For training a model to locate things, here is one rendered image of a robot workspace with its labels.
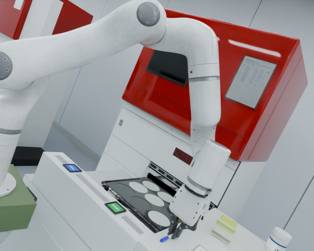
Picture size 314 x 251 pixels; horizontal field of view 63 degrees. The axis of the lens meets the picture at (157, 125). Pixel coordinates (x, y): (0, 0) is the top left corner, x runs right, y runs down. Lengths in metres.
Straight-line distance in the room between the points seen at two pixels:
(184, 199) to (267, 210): 2.03
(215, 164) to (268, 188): 2.03
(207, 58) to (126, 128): 1.00
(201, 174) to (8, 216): 0.57
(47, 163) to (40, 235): 0.27
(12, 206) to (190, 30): 0.70
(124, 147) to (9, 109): 0.94
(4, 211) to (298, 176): 2.40
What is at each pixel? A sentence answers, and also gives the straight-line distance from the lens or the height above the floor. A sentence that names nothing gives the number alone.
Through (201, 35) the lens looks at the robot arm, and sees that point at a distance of 0.74.
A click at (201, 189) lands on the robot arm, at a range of 0.79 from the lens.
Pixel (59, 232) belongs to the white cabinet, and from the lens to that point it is 1.05.
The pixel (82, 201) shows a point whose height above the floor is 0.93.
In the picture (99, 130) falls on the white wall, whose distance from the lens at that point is 3.93.
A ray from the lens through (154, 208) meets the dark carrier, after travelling 1.17.
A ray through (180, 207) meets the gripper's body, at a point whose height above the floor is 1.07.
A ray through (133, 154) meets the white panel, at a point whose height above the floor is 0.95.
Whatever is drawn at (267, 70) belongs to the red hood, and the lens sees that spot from 1.27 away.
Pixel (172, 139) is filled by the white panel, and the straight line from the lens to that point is 1.43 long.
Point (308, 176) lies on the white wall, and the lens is 2.73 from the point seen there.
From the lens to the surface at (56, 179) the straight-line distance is 1.05.
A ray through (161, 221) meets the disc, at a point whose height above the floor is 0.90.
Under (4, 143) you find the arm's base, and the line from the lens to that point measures 0.84.
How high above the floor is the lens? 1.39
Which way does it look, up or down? 8 degrees down
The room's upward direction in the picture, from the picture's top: 24 degrees clockwise
